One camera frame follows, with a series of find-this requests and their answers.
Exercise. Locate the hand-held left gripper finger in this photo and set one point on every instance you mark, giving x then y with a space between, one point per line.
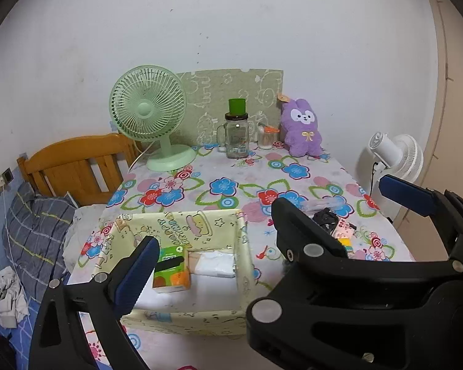
133 277

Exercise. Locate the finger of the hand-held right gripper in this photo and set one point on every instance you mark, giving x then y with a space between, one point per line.
304 235
407 196

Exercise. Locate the black plastic bag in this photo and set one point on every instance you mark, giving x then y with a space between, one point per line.
325 219

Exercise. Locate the pink patterned soft pack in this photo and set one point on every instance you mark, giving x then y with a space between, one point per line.
343 229

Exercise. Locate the yellow soft block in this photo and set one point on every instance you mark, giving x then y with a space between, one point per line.
347 246

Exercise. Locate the white plastic pack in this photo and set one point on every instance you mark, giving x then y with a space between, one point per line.
216 264

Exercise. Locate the yellow patterned box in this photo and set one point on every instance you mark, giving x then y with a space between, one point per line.
200 223

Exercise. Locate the clear plastic tube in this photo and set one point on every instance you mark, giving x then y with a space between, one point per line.
320 205

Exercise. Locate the white standing fan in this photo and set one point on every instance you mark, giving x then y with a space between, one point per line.
403 158

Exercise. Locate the white blanket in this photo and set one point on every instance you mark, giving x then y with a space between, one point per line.
81 223

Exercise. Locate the beige wooden door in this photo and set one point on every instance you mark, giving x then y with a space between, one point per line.
461 123

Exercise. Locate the purple plush bunny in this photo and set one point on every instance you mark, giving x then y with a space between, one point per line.
301 135

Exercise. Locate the small jar orange lid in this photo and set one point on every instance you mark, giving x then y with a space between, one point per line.
266 138

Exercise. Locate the grey plaid pillow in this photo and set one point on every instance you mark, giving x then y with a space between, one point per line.
38 231

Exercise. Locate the glass mug jar black lid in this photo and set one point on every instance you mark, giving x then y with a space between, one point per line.
236 138

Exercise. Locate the crumpled white cloth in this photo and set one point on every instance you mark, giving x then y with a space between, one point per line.
7 293

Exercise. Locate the wooden headboard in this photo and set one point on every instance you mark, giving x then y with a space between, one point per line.
69 154

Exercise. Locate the green plastic cup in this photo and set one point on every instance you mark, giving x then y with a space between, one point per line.
237 106

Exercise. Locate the green desk fan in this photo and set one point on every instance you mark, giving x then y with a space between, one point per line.
146 110

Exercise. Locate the green patterned board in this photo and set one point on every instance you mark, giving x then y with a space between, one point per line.
212 88

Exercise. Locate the wall socket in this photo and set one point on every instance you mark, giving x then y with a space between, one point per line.
4 179

